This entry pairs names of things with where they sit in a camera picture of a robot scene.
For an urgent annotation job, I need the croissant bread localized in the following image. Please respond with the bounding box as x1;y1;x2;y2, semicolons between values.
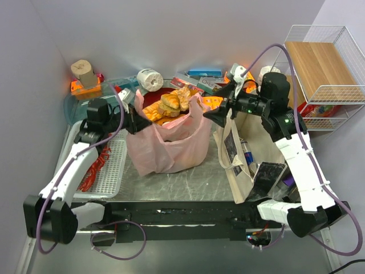
161;94;180;110

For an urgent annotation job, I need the white wire shelf rack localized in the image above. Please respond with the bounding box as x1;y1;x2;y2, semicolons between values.
273;25;364;134

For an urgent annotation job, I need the white RIO box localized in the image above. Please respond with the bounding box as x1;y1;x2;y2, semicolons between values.
197;77;226;94

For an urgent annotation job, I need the pink plastic grocery bag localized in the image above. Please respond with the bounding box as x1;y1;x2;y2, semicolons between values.
126;94;212;176

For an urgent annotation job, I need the white toilet paper roll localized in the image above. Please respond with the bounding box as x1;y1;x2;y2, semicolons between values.
137;68;164;92

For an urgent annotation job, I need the red toothpaste box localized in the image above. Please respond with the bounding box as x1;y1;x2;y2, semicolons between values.
170;77;205;94

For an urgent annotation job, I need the red round plate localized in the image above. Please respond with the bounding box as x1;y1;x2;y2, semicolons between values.
142;87;197;126

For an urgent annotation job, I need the teal plastic tray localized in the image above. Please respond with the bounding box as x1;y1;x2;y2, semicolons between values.
63;76;139;126

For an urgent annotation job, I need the white paper cup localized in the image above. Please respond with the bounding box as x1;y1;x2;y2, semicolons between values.
258;65;282;85

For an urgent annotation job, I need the orange snack box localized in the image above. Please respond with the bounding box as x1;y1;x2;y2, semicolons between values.
224;71;257;93

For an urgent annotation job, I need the brown toilet paper roll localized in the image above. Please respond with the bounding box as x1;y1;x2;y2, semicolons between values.
71;59;98;87

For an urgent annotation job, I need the Red Bull can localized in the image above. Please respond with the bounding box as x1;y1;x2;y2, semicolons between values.
244;151;254;165

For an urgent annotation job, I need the small orange box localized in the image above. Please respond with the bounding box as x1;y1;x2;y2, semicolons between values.
202;96;223;110

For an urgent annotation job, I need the twisted orange bread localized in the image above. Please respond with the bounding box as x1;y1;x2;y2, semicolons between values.
143;100;163;122

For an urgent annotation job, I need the red candy bag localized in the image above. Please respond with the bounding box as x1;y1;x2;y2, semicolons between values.
297;102;342;118

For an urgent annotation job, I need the orange box under roll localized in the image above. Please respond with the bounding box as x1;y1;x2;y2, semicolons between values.
70;77;102;100

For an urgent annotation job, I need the beige canvas tote bag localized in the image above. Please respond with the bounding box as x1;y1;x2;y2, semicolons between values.
213;111;287;204

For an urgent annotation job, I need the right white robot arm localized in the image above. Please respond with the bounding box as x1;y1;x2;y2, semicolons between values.
204;72;351;237

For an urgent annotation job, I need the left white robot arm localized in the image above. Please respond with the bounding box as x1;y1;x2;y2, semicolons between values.
23;98;151;244

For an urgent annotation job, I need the red toy lobster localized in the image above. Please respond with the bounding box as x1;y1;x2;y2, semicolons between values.
78;147;111;192

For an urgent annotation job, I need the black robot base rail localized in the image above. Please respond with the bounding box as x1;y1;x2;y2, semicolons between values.
85;201;282;243

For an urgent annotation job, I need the white perforated plastic basket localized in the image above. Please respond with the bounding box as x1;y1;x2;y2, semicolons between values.
56;121;129;199

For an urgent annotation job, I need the blue flat box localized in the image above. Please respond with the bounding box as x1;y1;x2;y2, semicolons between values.
188;68;222;78

